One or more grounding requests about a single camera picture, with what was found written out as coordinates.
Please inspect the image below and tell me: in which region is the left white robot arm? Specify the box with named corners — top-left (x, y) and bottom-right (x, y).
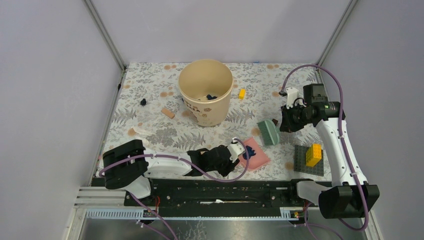
top-left (98, 138), bottom-right (248, 206)

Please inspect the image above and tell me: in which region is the tan wooden block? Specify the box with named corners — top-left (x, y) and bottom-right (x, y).
top-left (161, 108), bottom-right (175, 119)

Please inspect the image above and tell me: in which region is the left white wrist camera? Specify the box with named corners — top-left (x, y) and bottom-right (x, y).
top-left (227, 142), bottom-right (245, 163)

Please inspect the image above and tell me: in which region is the floral table cloth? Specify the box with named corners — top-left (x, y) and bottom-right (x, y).
top-left (103, 62), bottom-right (331, 181)

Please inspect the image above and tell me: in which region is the green hand brush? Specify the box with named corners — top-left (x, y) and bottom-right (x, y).
top-left (256, 119), bottom-right (280, 146)

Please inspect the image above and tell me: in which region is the small yellow block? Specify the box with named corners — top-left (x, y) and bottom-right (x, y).
top-left (238, 88), bottom-right (246, 100)

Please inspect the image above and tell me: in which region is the yellow lego brick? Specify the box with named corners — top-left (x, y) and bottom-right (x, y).
top-left (305, 143), bottom-right (323, 167)

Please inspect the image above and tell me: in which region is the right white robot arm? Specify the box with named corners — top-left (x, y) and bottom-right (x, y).
top-left (279, 84), bottom-right (380, 219)

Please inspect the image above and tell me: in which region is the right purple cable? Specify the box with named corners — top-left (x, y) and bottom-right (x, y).
top-left (279, 64), bottom-right (370, 240)

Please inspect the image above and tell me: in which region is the grey lego baseplate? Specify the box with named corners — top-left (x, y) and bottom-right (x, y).
top-left (293, 145), bottom-right (324, 177)

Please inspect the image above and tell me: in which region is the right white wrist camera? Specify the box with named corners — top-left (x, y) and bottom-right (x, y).
top-left (285, 87), bottom-right (305, 109)

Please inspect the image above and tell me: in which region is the dark blue paper scrap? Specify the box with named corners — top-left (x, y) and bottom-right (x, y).
top-left (206, 94), bottom-right (218, 101)

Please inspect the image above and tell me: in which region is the pink plastic dustpan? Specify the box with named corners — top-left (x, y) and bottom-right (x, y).
top-left (243, 137), bottom-right (271, 172)

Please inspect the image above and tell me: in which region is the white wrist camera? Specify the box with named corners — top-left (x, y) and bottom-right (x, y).
top-left (285, 87), bottom-right (305, 109)
top-left (227, 142), bottom-right (245, 163)

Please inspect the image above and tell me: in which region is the small black paper scrap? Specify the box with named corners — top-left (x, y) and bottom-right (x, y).
top-left (140, 98), bottom-right (147, 106)

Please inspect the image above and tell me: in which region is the white paper scrap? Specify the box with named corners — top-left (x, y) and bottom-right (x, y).
top-left (132, 126), bottom-right (155, 136)

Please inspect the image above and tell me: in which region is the beige plastic bucket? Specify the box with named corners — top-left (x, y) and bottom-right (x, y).
top-left (178, 59), bottom-right (234, 127)

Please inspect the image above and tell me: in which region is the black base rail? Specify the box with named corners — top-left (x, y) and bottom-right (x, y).
top-left (91, 177), bottom-right (321, 220)

